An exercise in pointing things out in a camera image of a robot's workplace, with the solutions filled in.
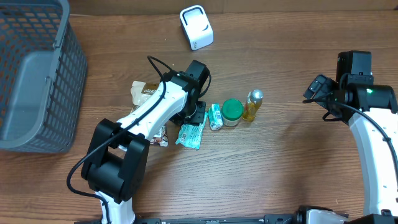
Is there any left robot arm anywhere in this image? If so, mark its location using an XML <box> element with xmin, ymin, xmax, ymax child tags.
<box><xmin>81</xmin><ymin>60</ymin><xmax>211</xmax><ymax>223</ymax></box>

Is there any white barcode scanner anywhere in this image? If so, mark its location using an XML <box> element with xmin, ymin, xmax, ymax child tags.
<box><xmin>179</xmin><ymin>5</ymin><xmax>214</xmax><ymax>51</ymax></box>

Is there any dark grey plastic basket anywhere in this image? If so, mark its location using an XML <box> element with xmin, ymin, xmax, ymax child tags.
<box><xmin>1</xmin><ymin>0</ymin><xmax>88</xmax><ymax>153</ymax></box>

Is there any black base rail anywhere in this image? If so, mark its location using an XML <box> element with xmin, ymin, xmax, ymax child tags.
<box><xmin>74</xmin><ymin>213</ymin><xmax>299</xmax><ymax>224</ymax></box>

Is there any green white can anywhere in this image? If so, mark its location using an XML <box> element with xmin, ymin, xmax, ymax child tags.
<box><xmin>221</xmin><ymin>98</ymin><xmax>243</xmax><ymax>127</ymax></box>

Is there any brown white snack bag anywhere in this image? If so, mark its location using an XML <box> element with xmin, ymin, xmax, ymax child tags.
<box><xmin>131</xmin><ymin>81</ymin><xmax>169</xmax><ymax>147</ymax></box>

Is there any mint green tissue pack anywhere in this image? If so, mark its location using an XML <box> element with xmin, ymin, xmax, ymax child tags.
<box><xmin>175</xmin><ymin>112</ymin><xmax>208</xmax><ymax>150</ymax></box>

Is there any yellow drink bottle grey cap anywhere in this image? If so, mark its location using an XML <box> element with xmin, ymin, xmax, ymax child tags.
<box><xmin>242</xmin><ymin>89</ymin><xmax>264</xmax><ymax>121</ymax></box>

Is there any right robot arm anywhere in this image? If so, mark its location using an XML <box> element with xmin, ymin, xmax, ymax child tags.
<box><xmin>292</xmin><ymin>50</ymin><xmax>397</xmax><ymax>224</ymax></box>

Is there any teal white tissue pack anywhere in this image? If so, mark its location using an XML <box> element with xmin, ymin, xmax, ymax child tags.
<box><xmin>208</xmin><ymin>103</ymin><xmax>223</xmax><ymax>131</ymax></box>

